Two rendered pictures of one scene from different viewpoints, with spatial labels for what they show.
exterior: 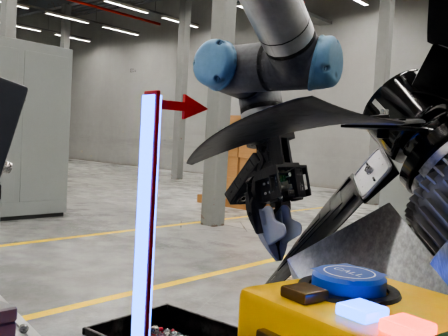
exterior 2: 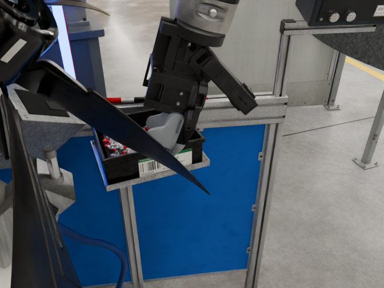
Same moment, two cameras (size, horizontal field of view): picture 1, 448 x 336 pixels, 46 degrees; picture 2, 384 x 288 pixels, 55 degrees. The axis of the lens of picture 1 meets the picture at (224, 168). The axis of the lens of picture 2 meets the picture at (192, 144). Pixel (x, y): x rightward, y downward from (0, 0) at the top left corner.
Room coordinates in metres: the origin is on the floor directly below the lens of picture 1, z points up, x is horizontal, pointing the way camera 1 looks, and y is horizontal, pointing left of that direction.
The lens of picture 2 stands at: (1.15, -0.50, 1.30)
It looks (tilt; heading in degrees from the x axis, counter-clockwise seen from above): 34 degrees down; 120
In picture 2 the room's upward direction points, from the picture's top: straight up
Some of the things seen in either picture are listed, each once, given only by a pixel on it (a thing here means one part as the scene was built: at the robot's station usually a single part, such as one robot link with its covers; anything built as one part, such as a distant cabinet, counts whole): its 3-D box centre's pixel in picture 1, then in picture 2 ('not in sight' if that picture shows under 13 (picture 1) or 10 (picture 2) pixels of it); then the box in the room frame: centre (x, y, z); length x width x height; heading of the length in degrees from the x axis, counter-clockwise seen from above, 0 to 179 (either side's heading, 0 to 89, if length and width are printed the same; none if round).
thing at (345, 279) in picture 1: (348, 284); not in sight; (0.29, -0.07, 1.08); 0.04 x 0.04 x 0.02
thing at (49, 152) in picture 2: not in sight; (52, 164); (0.74, -0.22, 0.96); 0.02 x 0.02 x 0.06
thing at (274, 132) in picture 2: not in sight; (260, 218); (0.91, 0.40, 0.39); 0.04 x 0.04 x 0.78; 37
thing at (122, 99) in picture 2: not in sight; (120, 100); (0.57, 0.15, 0.87); 0.14 x 0.01 x 0.01; 33
